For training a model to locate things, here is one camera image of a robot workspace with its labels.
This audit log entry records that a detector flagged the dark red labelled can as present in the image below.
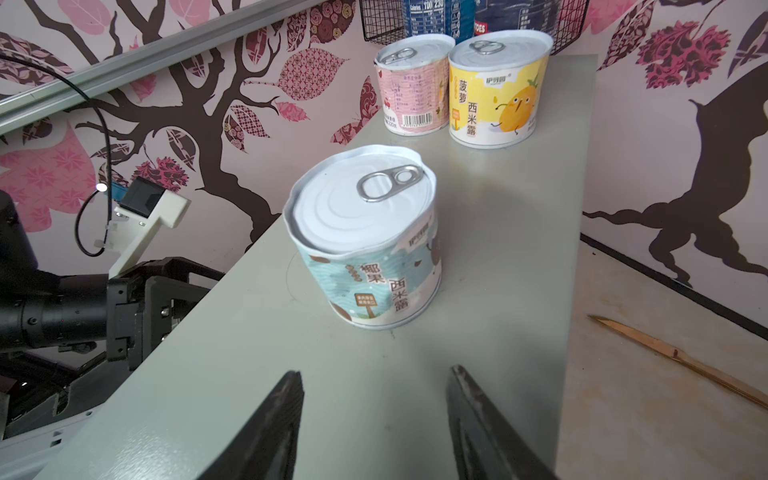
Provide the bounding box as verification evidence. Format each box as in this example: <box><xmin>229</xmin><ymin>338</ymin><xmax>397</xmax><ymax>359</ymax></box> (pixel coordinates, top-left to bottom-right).
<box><xmin>474</xmin><ymin>0</ymin><xmax>561</xmax><ymax>36</ymax></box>

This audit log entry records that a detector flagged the large blue labelled can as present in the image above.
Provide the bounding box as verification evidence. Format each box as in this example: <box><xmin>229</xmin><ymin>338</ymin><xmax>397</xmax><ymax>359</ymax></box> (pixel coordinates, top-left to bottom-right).
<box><xmin>402</xmin><ymin>0</ymin><xmax>476</xmax><ymax>43</ymax></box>

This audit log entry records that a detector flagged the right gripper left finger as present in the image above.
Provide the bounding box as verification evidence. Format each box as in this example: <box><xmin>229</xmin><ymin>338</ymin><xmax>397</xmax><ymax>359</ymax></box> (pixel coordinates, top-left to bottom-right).
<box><xmin>198</xmin><ymin>371</ymin><xmax>305</xmax><ymax>480</ymax></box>

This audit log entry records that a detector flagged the white green labelled can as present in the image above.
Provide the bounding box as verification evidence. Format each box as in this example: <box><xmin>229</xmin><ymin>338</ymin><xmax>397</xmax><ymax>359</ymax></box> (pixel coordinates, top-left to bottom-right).
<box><xmin>282</xmin><ymin>145</ymin><xmax>442</xmax><ymax>330</ymax></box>

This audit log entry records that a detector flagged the pink labelled can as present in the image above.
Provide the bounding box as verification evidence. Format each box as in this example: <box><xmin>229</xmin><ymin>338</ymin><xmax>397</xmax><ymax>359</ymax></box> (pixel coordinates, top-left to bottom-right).
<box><xmin>374</xmin><ymin>34</ymin><xmax>455</xmax><ymax>136</ymax></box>

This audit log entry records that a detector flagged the diagonal aluminium rail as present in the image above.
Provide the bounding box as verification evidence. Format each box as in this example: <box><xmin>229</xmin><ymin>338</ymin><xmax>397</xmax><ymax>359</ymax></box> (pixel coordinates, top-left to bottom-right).
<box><xmin>1</xmin><ymin>1</ymin><xmax>315</xmax><ymax>134</ymax></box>

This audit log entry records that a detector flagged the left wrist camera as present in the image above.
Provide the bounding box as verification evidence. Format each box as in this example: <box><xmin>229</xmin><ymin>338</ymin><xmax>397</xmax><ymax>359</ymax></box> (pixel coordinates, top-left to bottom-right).
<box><xmin>100</xmin><ymin>177</ymin><xmax>190</xmax><ymax>279</ymax></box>

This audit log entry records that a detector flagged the yellow labelled can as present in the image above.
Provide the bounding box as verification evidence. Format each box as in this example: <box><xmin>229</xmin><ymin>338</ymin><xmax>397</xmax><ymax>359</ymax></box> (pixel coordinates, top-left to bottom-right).
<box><xmin>448</xmin><ymin>30</ymin><xmax>554</xmax><ymax>149</ymax></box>

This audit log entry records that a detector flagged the black wire basket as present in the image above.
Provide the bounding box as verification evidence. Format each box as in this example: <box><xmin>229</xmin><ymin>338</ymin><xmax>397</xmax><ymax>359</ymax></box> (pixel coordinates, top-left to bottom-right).
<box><xmin>360</xmin><ymin>1</ymin><xmax>589</xmax><ymax>54</ymax></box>

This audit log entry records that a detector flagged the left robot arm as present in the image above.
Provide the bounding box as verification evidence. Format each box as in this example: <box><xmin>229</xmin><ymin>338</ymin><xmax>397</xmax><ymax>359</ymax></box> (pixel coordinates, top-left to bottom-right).
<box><xmin>1</xmin><ymin>192</ymin><xmax>224</xmax><ymax>371</ymax></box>

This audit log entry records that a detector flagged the wooden knife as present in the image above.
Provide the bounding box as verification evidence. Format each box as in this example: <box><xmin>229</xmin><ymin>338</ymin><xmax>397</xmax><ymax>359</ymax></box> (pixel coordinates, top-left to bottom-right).
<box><xmin>587</xmin><ymin>314</ymin><xmax>767</xmax><ymax>409</ymax></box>

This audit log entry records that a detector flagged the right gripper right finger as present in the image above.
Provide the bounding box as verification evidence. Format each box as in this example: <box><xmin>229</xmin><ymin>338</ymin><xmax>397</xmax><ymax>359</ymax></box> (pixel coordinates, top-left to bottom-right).
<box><xmin>446</xmin><ymin>365</ymin><xmax>557</xmax><ymax>480</ymax></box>

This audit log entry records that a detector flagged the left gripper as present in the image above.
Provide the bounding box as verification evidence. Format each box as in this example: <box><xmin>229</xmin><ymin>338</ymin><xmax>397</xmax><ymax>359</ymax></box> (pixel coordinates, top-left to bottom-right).
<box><xmin>106</xmin><ymin>257</ymin><xmax>224</xmax><ymax>371</ymax></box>

